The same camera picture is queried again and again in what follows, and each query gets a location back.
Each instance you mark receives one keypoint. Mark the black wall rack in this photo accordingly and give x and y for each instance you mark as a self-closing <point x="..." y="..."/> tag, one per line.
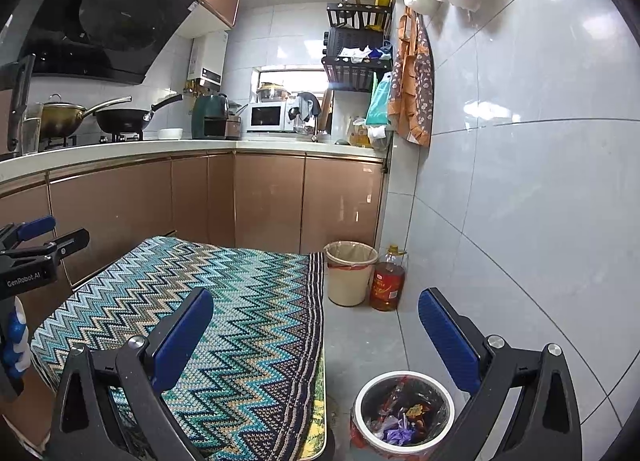
<point x="352" y="73"/>

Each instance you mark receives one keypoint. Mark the white microwave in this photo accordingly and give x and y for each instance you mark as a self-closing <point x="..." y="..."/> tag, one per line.
<point x="265" y="117"/>

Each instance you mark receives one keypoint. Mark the black wok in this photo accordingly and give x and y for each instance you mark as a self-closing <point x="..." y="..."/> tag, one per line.
<point x="120" y="121"/>

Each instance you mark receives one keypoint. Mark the small white bag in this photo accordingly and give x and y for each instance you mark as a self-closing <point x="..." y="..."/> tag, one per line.
<point x="377" y="136"/>

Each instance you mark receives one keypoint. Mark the purple plastic bag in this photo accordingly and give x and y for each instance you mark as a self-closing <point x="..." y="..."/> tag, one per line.
<point x="400" y="436"/>

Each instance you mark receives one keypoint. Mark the small table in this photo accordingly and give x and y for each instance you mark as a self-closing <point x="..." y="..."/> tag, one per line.
<point x="316" y="421"/>

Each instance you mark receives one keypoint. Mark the kitchen window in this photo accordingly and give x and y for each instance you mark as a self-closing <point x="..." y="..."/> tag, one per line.
<point x="280" y="76"/>

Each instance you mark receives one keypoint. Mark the teal plastic bag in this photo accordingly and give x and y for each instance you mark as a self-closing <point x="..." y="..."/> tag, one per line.
<point x="378" y="103"/>

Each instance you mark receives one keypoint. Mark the gas stove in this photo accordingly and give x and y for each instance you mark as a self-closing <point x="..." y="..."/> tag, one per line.
<point x="90" y="141"/>

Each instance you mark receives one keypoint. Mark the small silver cooker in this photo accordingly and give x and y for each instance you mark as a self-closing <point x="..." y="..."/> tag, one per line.
<point x="233" y="128"/>

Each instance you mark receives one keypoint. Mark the steamer pot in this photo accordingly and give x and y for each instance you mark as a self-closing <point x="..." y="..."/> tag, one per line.
<point x="271" y="92"/>

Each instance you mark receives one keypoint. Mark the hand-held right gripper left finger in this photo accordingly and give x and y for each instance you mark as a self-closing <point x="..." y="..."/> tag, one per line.
<point x="182" y="336"/>

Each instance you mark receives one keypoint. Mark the white water heater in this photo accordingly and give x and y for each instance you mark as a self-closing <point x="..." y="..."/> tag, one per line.
<point x="207" y="58"/>

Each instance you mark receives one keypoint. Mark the person's left hand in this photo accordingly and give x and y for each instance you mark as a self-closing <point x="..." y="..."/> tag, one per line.
<point x="17" y="341"/>

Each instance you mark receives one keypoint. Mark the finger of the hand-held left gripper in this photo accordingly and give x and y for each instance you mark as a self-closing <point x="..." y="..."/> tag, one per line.
<point x="35" y="228"/>
<point x="70" y="241"/>

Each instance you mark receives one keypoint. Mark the cooking oil bottle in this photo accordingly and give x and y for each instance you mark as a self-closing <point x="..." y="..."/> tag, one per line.
<point x="387" y="291"/>

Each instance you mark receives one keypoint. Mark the copper lower cabinets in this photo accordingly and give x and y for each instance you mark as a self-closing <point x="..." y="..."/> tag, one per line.
<point x="270" y="201"/>

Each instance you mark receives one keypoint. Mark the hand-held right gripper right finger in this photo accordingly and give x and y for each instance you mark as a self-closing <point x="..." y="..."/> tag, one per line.
<point x="447" y="341"/>

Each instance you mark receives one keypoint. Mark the yellow packet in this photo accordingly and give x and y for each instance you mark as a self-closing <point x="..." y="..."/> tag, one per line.
<point x="360" y="133"/>

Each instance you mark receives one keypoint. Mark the white bowl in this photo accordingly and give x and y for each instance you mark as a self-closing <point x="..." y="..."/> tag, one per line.
<point x="170" y="133"/>

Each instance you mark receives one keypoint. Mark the black range hood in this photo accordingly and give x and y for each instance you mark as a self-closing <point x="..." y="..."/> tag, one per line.
<point x="120" y="16"/>

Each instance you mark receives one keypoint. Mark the orange patterned apron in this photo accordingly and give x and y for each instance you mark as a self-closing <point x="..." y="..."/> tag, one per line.
<point x="412" y="91"/>

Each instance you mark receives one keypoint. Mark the zigzag knitted tablecloth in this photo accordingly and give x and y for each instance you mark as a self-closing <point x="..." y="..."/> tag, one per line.
<point x="250" y="341"/>

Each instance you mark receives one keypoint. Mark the white-rimmed bin with black liner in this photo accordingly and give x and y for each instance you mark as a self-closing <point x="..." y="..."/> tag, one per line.
<point x="372" y="393"/>

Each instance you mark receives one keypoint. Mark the green kitchen appliance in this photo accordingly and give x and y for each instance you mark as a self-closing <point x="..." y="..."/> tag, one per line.
<point x="207" y="118"/>

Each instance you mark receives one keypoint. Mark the grey hanging cloth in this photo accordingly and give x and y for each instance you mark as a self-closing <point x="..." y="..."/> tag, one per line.
<point x="306" y="106"/>

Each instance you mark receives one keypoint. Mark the glass mug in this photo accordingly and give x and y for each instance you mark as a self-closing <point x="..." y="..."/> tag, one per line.
<point x="31" y="133"/>

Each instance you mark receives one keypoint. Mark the beige waste bin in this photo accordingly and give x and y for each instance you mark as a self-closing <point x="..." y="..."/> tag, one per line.
<point x="347" y="286"/>

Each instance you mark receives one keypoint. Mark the orange snack wrapper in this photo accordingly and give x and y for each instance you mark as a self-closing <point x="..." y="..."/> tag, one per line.
<point x="415" y="412"/>

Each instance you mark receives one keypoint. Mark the gold cooking pot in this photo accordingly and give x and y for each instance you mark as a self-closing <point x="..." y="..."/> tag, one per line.
<point x="57" y="121"/>

